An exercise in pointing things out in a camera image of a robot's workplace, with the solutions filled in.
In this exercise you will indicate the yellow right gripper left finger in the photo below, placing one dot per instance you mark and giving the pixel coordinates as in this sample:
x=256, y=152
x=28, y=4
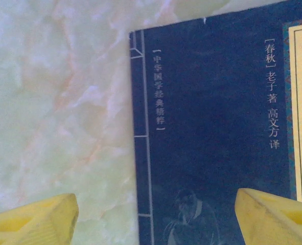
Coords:
x=30, y=222

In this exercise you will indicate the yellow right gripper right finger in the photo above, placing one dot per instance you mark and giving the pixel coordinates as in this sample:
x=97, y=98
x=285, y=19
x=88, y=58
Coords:
x=276, y=219

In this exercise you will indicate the dark blue Chinese book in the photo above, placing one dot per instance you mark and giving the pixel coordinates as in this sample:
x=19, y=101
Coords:
x=212, y=127

